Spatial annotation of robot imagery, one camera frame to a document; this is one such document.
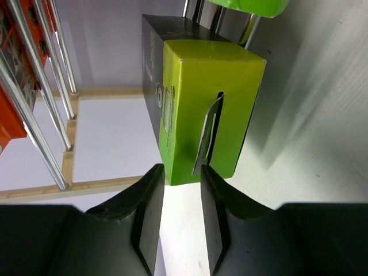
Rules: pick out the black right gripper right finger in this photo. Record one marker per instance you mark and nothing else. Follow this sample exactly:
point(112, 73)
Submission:
point(244, 237)

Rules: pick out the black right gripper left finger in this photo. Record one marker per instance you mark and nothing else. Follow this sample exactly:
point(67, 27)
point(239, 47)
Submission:
point(117, 237)

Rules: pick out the black green razor box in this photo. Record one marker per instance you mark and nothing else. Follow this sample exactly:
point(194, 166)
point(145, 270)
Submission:
point(200, 90)
point(256, 9)

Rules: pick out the orange Gillette razor box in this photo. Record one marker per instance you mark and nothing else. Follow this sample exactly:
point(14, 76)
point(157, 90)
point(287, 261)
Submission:
point(12, 47)

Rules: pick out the cream metal wire shelf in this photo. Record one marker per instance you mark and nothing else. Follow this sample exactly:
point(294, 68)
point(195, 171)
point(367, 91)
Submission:
point(123, 115)

